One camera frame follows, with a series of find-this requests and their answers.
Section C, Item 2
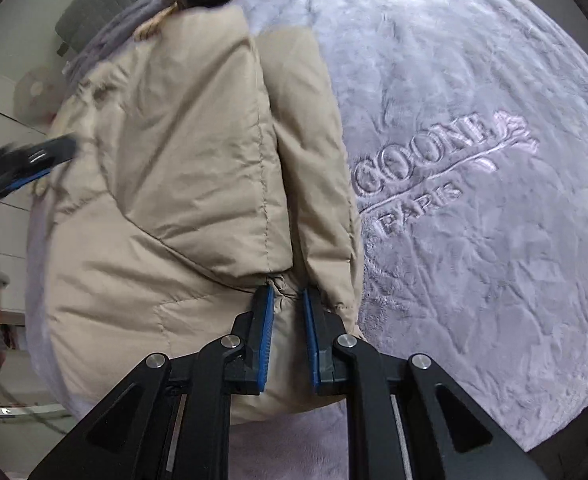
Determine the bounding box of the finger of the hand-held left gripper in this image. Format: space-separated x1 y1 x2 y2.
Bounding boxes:
0 134 78 221

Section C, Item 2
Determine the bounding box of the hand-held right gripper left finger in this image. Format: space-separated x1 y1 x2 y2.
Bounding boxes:
26 284 275 480

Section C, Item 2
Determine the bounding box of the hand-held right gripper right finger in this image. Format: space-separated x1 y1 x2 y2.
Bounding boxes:
301 287 550 480

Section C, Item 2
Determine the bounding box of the beige puffer jacket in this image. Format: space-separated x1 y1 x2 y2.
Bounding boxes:
26 2 367 426

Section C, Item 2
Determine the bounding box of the white round fan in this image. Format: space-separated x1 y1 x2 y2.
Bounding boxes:
14 66 57 123

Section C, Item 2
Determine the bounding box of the grey quilted headboard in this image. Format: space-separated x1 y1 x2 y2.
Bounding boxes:
55 0 149 56

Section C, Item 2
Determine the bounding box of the lavender embossed plush blanket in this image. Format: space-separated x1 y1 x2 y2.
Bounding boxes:
24 0 588 480

